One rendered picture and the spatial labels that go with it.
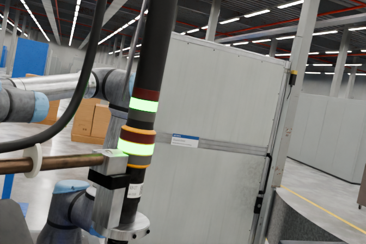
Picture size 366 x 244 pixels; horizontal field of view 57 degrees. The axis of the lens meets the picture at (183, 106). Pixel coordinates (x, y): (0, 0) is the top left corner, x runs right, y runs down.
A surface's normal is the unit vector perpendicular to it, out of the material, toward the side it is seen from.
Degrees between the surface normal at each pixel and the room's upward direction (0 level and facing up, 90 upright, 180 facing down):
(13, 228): 41
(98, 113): 90
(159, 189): 90
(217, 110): 89
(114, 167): 90
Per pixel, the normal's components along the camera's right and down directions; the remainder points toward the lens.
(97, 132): 0.34, 0.11
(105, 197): -0.57, -0.07
